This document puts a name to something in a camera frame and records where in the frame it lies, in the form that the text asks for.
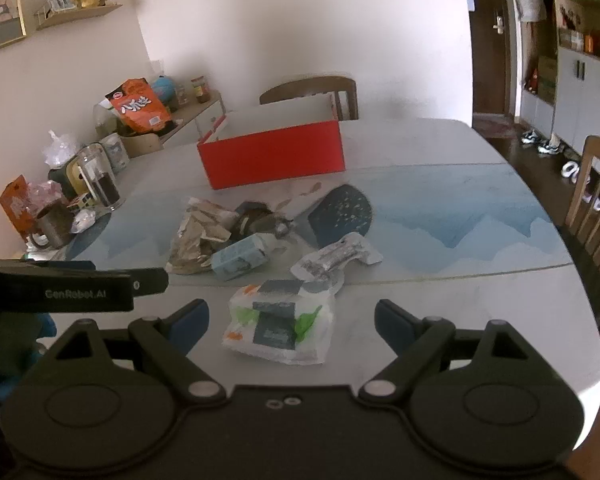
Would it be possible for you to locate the beige packet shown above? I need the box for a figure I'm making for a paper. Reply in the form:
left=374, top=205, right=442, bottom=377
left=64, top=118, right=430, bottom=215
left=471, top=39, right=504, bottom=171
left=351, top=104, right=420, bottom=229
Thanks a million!
left=167, top=197, right=238, bottom=276

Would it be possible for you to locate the person's left hand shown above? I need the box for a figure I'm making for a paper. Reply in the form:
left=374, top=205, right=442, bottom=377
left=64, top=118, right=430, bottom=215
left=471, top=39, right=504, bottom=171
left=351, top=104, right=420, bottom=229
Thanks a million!
left=0, top=311, right=57, bottom=403

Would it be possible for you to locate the small orange carton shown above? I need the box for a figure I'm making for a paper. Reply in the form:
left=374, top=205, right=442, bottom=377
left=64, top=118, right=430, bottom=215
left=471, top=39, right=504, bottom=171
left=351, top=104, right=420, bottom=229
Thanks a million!
left=0, top=176, right=36, bottom=241

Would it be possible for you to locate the orange snack bag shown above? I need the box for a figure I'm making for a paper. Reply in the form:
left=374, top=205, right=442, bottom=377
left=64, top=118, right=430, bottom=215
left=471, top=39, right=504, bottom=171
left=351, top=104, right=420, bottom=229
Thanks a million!
left=105, top=78, right=172, bottom=134

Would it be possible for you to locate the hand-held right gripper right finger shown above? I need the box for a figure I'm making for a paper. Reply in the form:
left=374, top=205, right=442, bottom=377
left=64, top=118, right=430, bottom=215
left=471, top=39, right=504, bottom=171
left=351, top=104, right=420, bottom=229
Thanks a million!
left=357, top=299, right=531, bottom=403

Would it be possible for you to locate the brown mug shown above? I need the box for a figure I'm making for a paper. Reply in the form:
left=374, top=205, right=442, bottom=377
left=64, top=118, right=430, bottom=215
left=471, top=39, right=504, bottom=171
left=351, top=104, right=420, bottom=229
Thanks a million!
left=30, top=205, right=76, bottom=251

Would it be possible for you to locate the white slipper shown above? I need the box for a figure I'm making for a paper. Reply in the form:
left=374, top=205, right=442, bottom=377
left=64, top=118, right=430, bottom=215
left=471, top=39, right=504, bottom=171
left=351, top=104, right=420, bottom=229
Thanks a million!
left=580, top=180, right=600, bottom=211

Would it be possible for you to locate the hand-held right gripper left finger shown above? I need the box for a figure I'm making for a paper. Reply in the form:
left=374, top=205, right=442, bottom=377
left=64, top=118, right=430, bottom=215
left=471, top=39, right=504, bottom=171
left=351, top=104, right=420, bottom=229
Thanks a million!
left=55, top=299, right=228, bottom=403

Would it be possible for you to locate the wall shelf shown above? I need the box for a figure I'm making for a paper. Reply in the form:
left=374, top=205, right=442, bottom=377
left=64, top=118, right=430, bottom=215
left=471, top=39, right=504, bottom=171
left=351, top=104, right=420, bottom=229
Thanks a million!
left=34, top=4, right=123, bottom=31

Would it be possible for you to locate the wooden chair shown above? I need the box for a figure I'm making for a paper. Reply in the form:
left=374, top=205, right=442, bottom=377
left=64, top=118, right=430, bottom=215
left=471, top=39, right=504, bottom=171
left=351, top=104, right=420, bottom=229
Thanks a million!
left=560, top=135, right=600, bottom=336
left=259, top=76, right=359, bottom=121

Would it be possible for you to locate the toilet roll packet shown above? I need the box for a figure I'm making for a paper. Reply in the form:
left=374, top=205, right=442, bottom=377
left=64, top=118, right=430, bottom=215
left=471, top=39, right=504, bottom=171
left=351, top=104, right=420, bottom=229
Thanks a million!
left=100, top=132, right=131, bottom=173

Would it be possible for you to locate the white desktop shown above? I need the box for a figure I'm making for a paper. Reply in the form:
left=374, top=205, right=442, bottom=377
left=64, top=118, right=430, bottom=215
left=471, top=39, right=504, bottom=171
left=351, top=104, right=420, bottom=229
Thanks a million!
left=30, top=119, right=600, bottom=396

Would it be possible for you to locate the red cardboard box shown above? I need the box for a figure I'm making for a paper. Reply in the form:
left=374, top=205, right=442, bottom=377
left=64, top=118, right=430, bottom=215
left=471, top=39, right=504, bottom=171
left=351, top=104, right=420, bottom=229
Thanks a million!
left=196, top=95, right=347, bottom=191

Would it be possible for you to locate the white storage cabinet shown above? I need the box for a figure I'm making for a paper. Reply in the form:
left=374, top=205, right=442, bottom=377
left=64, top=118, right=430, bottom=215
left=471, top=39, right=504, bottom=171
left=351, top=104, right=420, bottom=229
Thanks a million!
left=520, top=0, right=600, bottom=161

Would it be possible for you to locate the clear plastic bag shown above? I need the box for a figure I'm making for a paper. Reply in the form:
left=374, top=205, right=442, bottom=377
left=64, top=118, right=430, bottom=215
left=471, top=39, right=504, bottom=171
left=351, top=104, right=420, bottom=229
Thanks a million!
left=42, top=130, right=81, bottom=168

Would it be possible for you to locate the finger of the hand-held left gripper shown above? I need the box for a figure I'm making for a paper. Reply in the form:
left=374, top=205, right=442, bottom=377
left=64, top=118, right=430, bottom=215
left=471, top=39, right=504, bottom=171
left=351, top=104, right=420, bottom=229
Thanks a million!
left=27, top=259, right=97, bottom=272
left=130, top=267, right=170, bottom=296

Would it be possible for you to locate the white sideboard cabinet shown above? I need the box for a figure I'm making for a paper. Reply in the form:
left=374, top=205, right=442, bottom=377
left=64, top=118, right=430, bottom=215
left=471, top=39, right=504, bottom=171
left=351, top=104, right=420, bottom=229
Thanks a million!
left=122, top=91, right=228, bottom=158

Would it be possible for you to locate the dark blue speckled mat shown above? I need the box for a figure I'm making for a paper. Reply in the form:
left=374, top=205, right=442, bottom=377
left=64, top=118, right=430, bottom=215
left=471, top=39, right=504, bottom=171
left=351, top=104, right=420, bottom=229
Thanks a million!
left=307, top=184, right=373, bottom=248

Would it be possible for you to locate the brown door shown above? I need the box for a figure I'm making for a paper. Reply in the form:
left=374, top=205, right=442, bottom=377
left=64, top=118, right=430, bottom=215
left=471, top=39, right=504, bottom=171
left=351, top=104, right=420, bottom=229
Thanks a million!
left=467, top=0, right=513, bottom=117

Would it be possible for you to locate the light blue carton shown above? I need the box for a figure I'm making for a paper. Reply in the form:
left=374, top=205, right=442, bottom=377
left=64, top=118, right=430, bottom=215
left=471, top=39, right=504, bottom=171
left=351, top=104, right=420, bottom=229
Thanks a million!
left=211, top=234, right=271, bottom=282

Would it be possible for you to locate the green yellow box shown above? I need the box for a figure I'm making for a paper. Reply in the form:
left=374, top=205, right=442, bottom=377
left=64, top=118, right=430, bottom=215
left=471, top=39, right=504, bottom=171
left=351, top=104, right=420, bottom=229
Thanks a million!
left=48, top=157, right=93, bottom=201

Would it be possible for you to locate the glass french press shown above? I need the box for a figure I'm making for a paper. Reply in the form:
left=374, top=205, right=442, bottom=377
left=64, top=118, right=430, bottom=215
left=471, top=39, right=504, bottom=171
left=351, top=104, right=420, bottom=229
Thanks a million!
left=77, top=144, right=126, bottom=212

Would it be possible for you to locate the clear blister packet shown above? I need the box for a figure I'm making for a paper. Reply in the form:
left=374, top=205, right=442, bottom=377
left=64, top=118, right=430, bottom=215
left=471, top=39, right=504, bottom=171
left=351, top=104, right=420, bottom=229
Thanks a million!
left=290, top=232, right=383, bottom=293

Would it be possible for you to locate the hanging white bag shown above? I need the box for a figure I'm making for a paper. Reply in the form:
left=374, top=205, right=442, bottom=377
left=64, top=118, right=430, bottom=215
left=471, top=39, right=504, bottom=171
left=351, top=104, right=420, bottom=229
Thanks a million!
left=516, top=0, right=546, bottom=23

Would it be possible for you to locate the blue globe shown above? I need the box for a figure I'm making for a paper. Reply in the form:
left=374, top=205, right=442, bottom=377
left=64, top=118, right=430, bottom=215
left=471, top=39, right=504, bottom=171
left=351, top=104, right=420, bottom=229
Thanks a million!
left=152, top=75, right=177, bottom=111

